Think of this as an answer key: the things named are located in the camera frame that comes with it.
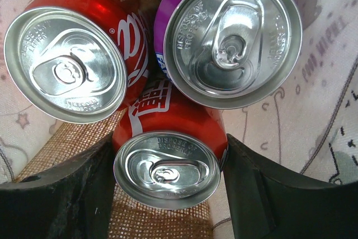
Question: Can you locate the canvas bag with cartoon print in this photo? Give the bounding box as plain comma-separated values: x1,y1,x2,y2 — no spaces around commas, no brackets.
1,0,357,238

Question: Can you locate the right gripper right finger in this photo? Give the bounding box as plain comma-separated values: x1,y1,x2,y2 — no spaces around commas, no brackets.
223,134,357,238

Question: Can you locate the red cola can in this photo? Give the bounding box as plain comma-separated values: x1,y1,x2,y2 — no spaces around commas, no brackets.
112,76,228,210
3,0,159,124

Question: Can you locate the purple soda can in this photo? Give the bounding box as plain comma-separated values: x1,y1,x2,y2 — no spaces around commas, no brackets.
154,0,302,110

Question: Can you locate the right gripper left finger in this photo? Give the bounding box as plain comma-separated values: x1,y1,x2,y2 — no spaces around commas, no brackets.
1,135,115,238

